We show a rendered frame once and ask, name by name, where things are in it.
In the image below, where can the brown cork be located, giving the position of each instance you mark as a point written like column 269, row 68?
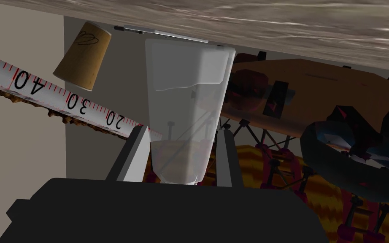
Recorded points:
column 83, row 55

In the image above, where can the brown wooden table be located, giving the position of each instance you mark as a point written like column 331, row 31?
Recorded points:
column 316, row 91

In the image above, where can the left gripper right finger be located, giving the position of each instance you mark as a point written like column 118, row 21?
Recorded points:
column 227, row 158

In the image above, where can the white ruler with black numbers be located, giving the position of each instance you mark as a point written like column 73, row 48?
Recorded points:
column 46, row 91

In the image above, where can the silver pen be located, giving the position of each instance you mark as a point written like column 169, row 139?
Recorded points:
column 167, row 33

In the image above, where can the dark round bowl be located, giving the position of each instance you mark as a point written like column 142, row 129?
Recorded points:
column 356, row 158

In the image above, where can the clear drinking glass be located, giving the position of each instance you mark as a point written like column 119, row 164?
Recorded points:
column 184, row 111

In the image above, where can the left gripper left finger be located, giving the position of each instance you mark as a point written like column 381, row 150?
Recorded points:
column 134, row 158

